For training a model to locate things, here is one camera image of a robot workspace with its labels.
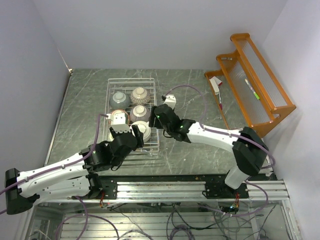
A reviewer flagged purple striped bowl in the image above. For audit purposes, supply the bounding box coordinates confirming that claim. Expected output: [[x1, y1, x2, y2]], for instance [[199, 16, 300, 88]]
[[129, 105, 151, 123]]

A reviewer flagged red patterned bowl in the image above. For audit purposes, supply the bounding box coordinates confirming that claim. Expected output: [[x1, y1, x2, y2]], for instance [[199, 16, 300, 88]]
[[110, 109, 130, 125]]

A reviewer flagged white wire dish rack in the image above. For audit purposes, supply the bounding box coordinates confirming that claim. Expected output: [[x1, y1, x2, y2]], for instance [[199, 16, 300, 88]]
[[103, 77, 160, 159]]

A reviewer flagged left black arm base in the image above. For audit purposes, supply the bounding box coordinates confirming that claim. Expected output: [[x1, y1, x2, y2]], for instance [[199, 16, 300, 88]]
[[71, 173, 118, 200]]

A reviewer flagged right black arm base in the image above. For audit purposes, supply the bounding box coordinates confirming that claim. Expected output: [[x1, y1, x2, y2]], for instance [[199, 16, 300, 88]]
[[199, 174, 249, 199]]

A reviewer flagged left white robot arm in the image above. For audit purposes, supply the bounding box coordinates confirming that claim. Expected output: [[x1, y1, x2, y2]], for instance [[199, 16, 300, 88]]
[[2, 125, 144, 215]]

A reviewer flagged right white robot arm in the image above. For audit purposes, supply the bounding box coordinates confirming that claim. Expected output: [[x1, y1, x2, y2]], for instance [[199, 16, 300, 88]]
[[149, 104, 269, 198]]

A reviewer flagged orange wooden shelf rack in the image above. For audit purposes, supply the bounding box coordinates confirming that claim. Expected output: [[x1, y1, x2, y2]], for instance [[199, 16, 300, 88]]
[[204, 33, 296, 138]]

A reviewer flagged light grey bowl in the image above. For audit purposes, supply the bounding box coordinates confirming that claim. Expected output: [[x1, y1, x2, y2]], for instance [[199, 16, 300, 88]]
[[106, 130, 115, 142]]

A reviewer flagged beige patterned bowl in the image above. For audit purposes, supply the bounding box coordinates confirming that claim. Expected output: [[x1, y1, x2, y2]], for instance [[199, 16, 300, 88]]
[[130, 87, 150, 105]]

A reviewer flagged grey ceramic bowl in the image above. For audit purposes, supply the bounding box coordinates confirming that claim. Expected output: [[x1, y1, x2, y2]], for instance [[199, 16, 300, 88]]
[[109, 91, 131, 110]]

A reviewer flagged red marker pen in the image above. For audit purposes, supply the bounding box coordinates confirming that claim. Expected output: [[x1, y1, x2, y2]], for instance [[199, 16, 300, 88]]
[[217, 92, 223, 110]]

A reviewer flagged white red eraser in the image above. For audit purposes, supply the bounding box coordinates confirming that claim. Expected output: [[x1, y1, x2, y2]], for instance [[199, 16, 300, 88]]
[[209, 76, 223, 95]]

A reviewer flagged green tipped marker pen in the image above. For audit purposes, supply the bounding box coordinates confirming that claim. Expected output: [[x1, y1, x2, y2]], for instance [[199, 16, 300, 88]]
[[244, 78, 260, 101]]

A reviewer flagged white handled soup bowl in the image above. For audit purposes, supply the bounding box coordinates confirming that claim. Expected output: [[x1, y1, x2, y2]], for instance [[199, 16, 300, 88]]
[[130, 120, 151, 143]]

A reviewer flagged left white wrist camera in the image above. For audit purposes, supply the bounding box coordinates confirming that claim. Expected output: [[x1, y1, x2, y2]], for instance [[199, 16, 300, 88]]
[[107, 113, 130, 134]]

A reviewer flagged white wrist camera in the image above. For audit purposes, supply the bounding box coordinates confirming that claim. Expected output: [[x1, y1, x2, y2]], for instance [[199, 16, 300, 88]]
[[107, 113, 130, 134], [161, 94, 177, 110]]

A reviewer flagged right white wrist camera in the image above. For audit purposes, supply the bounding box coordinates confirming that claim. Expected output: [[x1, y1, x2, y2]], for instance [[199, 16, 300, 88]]
[[161, 94, 177, 110]]

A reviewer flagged aluminium mounting rail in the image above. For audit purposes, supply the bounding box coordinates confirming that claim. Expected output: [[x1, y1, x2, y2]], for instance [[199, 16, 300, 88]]
[[27, 179, 288, 203]]

